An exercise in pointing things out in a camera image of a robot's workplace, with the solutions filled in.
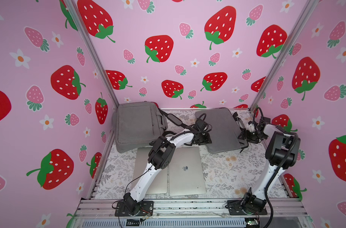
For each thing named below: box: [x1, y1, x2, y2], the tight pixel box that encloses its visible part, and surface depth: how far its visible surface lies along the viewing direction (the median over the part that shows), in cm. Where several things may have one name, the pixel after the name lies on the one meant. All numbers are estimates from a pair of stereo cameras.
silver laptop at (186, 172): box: [168, 146, 207, 197], surface depth 88 cm
